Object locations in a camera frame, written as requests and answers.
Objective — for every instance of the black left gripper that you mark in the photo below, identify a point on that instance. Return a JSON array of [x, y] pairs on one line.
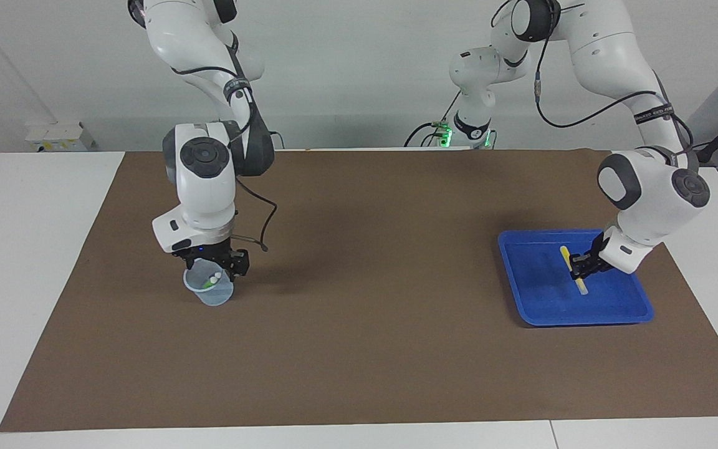
[[597, 255]]

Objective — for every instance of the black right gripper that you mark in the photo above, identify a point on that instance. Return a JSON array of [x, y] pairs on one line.
[[206, 253]]

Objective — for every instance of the green pen white cap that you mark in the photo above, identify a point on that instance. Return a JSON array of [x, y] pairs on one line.
[[210, 280]]

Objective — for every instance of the yellow pen white cap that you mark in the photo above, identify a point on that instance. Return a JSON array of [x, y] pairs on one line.
[[564, 255]]

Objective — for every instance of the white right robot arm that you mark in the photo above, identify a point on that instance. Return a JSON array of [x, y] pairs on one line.
[[203, 187]]

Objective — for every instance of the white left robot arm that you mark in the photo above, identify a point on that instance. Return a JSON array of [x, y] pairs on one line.
[[646, 193]]

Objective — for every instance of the blue plastic tray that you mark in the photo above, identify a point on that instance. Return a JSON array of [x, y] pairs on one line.
[[546, 299]]

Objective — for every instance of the clear plastic cup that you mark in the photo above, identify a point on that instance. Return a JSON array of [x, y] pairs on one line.
[[215, 298]]

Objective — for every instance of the brown table mat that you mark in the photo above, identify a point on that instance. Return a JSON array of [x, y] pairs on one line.
[[359, 349]]

